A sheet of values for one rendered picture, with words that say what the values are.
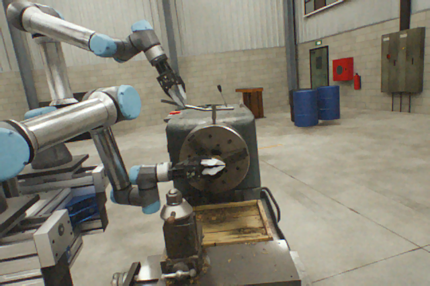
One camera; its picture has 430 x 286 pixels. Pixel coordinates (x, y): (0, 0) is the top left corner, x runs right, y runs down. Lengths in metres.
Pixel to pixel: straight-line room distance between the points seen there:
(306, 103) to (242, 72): 4.96
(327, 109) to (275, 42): 5.24
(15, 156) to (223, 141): 0.78
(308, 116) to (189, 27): 6.07
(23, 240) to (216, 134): 0.76
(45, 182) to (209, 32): 10.76
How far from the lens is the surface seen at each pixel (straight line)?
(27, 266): 0.89
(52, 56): 1.44
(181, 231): 0.72
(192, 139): 1.23
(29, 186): 1.38
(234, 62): 11.85
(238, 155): 1.23
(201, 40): 11.60
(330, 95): 8.27
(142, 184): 1.13
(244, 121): 1.40
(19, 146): 0.77
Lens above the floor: 1.43
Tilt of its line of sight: 12 degrees down
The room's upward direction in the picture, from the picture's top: 7 degrees counter-clockwise
